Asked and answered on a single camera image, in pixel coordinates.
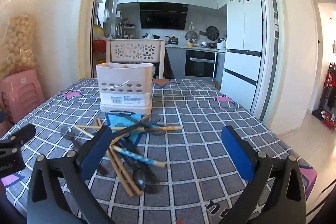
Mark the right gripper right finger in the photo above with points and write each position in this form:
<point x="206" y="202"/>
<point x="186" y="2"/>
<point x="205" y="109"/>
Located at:
<point x="286" y="201"/>

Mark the pink plastic stools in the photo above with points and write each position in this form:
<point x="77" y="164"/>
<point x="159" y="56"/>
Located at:
<point x="21" y="93"/>

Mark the black handled small spoon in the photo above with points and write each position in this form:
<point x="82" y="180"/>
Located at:
<point x="149" y="120"/>

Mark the pink star mat left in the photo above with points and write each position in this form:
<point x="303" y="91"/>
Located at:
<point x="71" y="94"/>

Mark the black range hood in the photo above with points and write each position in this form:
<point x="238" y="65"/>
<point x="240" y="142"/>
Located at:
<point x="163" y="15"/>

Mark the brown star mat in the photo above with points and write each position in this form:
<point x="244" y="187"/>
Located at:
<point x="161" y="82"/>

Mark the pink star mat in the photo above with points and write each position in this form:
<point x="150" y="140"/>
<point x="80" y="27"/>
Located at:
<point x="71" y="94"/>
<point x="224" y="99"/>

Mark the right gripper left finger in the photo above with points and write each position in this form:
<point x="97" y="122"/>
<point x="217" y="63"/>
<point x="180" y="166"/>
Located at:
<point x="46" y="202"/>

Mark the black built-in oven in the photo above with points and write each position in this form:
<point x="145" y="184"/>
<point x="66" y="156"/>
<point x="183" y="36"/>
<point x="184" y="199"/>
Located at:
<point x="199" y="64"/>

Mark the pink star mat right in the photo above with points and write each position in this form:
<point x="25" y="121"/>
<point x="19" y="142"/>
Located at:
<point x="224" y="99"/>

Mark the white plastic utensil holder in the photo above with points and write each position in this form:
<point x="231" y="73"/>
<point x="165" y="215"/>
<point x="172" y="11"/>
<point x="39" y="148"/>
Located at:
<point x="125" y="87"/>

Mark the blue star mat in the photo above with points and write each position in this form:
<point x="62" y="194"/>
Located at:
<point x="126" y="119"/>

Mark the white refrigerator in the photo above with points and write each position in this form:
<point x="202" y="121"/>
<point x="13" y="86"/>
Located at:
<point x="243" y="51"/>

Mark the black handled large spoon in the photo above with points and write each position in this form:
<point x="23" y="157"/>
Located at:
<point x="138" y="168"/>

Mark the grey checkered tablecloth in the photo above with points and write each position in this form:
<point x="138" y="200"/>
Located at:
<point x="199" y="182"/>

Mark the wooden chopstick pair member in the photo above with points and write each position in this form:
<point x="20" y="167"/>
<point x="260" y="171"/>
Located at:
<point x="127" y="182"/>

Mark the white perforated basket cart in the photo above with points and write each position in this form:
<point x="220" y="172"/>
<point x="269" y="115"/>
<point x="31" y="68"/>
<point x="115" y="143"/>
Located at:
<point x="137" y="51"/>

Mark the bag of puffed snacks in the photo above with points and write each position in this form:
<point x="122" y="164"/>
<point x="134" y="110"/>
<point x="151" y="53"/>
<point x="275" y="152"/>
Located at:
<point x="17" y="37"/>

